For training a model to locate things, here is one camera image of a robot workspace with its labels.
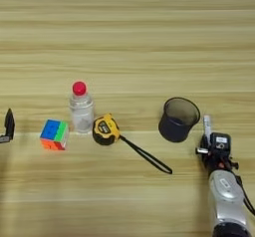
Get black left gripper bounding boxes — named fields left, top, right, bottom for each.
left=0, top=108, right=16, bottom=144

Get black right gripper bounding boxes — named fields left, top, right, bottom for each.
left=195, top=134, right=240, bottom=175

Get white marker pen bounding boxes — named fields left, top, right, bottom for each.
left=202, top=115, right=214, bottom=143

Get colourful puzzle cube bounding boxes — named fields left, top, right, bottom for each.
left=39, top=118, right=70, bottom=151

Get clear bottle with red cap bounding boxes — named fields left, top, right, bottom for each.
left=69, top=81, right=96, bottom=135

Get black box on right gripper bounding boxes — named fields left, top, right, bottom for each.
left=209, top=131, right=233, bottom=151

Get black mesh pen cup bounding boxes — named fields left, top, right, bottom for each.
left=157, top=96, right=201, bottom=143

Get yellow black tape measure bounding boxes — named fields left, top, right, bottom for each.
left=92, top=113, right=174, bottom=175

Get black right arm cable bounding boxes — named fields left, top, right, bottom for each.
left=233, top=174, right=255, bottom=217

